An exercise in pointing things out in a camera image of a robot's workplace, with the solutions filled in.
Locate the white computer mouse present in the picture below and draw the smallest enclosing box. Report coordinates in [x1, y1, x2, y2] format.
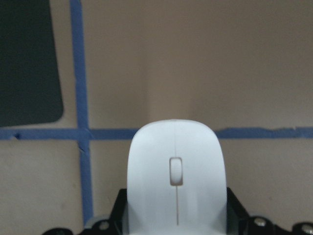
[127, 120, 227, 235]

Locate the black mousepad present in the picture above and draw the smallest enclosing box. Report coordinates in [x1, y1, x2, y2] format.
[0, 0, 64, 127]

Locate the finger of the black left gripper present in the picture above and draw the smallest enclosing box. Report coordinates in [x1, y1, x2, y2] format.
[84, 188, 130, 235]

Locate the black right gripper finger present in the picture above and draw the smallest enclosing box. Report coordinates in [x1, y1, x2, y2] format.
[226, 188, 313, 235]

